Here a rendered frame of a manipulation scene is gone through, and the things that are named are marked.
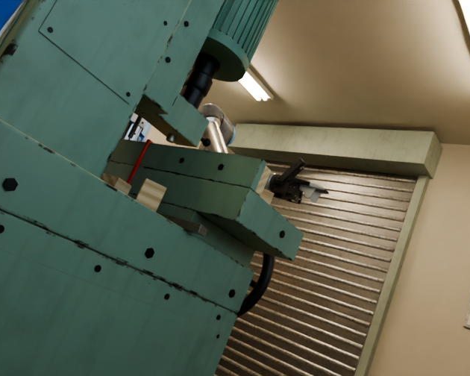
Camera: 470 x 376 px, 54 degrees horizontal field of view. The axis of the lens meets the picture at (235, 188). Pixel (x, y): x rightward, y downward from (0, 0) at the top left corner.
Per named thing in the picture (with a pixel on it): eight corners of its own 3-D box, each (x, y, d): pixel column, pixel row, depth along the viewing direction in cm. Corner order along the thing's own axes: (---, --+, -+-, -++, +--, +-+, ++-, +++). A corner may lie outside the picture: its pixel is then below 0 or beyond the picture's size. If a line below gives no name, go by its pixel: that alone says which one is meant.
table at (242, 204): (315, 277, 96) (324, 250, 97) (237, 221, 73) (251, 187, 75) (134, 220, 134) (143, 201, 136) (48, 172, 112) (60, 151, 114)
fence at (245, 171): (254, 191, 76) (267, 162, 78) (250, 187, 75) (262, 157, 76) (65, 154, 114) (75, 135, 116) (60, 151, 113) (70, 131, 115)
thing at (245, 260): (248, 268, 94) (255, 251, 95) (186, 231, 79) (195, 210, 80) (128, 228, 119) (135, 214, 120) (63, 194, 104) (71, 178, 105)
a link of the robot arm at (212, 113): (207, 87, 188) (239, 182, 162) (218, 102, 197) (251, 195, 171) (183, 101, 191) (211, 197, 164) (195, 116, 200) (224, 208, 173)
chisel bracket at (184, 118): (195, 154, 101) (210, 121, 103) (152, 119, 90) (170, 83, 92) (171, 151, 105) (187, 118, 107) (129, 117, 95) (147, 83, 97)
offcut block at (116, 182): (106, 201, 84) (116, 181, 85) (121, 206, 81) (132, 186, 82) (92, 192, 81) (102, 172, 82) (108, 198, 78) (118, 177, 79)
